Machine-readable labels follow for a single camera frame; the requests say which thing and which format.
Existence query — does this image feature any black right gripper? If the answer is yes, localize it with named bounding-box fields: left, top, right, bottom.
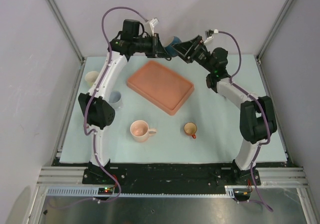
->
left=171, top=35, right=215, bottom=73

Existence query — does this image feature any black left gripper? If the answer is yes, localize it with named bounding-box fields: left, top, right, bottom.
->
left=132, top=33, right=170, bottom=58

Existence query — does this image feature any dark blue mug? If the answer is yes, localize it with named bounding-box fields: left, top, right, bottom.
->
left=163, top=36, right=182, bottom=57

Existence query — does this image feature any white-grey mug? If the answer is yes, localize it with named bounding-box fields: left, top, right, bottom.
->
left=108, top=91, right=123, bottom=110

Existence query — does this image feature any yellow faceted mug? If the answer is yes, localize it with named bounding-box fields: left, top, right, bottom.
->
left=84, top=71, right=99, bottom=87

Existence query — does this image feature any large peach mug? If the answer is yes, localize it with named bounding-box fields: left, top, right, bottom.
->
left=129, top=120, right=157, bottom=143

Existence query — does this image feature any small orange mug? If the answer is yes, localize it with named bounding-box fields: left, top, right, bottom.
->
left=183, top=122, right=198, bottom=139

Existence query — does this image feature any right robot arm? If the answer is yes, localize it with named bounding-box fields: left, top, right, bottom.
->
left=172, top=35, right=278, bottom=185

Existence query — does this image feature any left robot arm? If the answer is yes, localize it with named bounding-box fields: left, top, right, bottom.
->
left=78, top=18, right=171, bottom=184

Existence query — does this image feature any salmon plastic tray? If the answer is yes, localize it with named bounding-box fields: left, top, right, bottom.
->
left=126, top=61, right=195, bottom=116

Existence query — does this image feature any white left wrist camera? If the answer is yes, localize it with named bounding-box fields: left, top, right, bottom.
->
left=144, top=17, right=159, bottom=36

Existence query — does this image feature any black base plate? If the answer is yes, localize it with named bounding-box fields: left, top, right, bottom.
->
left=82, top=163, right=261, bottom=195

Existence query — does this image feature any aluminium frame rail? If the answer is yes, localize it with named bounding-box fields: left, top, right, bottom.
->
left=37, top=167, right=86, bottom=187

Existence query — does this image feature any grey slotted cable duct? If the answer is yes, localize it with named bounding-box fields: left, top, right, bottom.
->
left=46, top=187, right=235, bottom=198

